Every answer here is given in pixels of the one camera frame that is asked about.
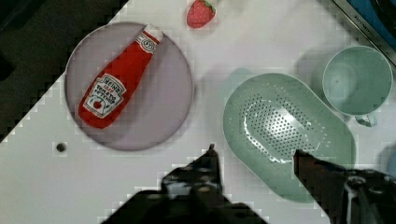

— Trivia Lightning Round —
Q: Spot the green plastic strainer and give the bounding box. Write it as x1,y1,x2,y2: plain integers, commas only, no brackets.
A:
223,74,356,203

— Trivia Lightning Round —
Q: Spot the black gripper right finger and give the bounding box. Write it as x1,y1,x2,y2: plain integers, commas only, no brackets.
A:
293,149,396,224

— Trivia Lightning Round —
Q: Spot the red plush strawberry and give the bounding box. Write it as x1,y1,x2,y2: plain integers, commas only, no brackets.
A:
186,0,216,29

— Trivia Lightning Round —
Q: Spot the toy stove with blue top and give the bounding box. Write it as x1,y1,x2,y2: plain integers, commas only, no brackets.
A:
330,0,396,65

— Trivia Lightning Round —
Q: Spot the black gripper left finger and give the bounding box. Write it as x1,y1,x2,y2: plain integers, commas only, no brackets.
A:
104,145,267,224

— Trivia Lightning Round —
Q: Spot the grey round plate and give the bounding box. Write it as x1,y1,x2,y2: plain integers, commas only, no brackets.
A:
64,22,194,150

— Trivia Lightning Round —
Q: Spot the green plastic cup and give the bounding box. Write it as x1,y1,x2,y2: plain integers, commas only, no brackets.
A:
311,46,393,127

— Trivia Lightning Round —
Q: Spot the red plush ketchup bottle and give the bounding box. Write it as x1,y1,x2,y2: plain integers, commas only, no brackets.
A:
78,24,163,129

